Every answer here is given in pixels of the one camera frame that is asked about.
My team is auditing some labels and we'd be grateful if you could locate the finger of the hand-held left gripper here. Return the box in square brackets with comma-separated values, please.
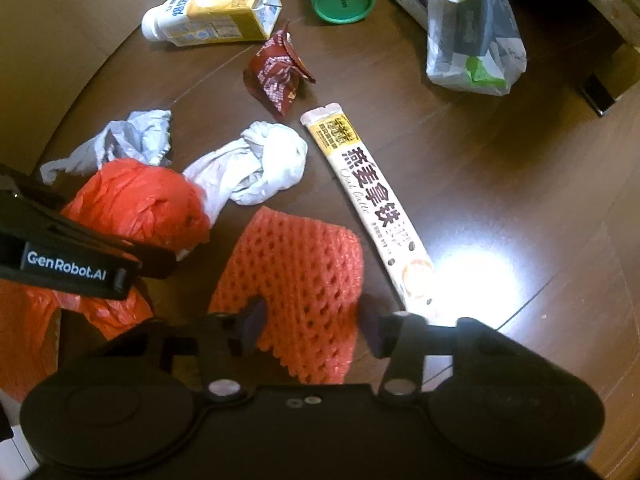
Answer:
[120, 240, 177, 280]

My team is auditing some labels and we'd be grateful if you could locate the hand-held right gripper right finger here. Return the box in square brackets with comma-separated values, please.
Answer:
[359, 295, 481, 403]

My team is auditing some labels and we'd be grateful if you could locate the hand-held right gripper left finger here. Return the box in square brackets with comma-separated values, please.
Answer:
[145, 296, 269, 404]

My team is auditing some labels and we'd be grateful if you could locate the red plastic bag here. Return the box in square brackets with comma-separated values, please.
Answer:
[0, 157, 212, 403]

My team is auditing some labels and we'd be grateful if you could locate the orange foam fruit net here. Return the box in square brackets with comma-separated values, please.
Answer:
[207, 206, 366, 386]

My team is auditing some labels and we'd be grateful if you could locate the cream drink powder sachet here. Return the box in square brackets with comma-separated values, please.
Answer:
[300, 102, 437, 323]

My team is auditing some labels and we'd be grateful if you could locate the crumpled grey plastic bag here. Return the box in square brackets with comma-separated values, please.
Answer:
[40, 109, 173, 185]

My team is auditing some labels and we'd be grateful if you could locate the crumpled white tissue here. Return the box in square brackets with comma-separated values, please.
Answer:
[182, 120, 309, 226]

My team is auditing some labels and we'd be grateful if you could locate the red crumpled snack wrapper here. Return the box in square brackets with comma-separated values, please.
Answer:
[243, 20, 317, 120]

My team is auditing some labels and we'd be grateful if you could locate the yellow white milk carton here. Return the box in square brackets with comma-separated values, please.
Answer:
[141, 0, 282, 48]

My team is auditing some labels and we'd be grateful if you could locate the clear plastic bag with boxes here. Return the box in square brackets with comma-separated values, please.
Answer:
[419, 0, 528, 97]

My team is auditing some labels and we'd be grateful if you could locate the black table leg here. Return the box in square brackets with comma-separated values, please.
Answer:
[580, 72, 623, 118]

